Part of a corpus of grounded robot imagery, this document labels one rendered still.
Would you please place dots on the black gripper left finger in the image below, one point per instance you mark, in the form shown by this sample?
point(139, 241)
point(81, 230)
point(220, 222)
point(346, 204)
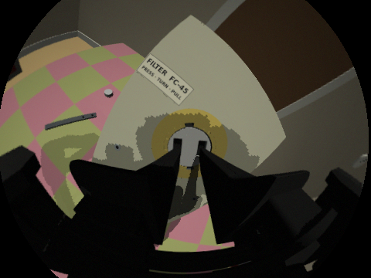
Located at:
point(149, 190)

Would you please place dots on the dark grey bar with two pegs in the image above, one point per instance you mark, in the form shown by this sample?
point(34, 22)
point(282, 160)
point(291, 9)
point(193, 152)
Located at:
point(70, 120)

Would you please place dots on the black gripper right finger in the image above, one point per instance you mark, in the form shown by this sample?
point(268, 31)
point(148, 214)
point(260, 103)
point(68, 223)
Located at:
point(234, 195)

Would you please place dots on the dark grey short cylinder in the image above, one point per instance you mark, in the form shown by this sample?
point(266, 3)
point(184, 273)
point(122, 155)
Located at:
point(108, 93)

